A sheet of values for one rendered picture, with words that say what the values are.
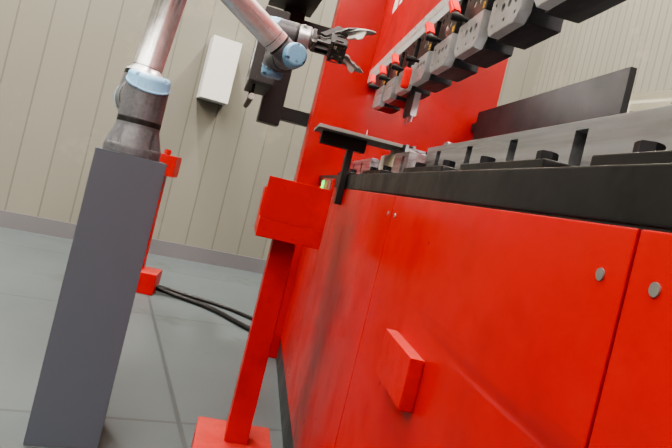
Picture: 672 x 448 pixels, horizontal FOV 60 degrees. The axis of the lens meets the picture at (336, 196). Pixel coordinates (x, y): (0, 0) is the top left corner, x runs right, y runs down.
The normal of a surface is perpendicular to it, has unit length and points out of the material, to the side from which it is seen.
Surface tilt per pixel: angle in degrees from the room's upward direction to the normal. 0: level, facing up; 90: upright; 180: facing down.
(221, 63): 90
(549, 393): 90
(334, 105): 90
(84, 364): 90
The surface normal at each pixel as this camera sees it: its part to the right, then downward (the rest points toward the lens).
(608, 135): -0.96, -0.24
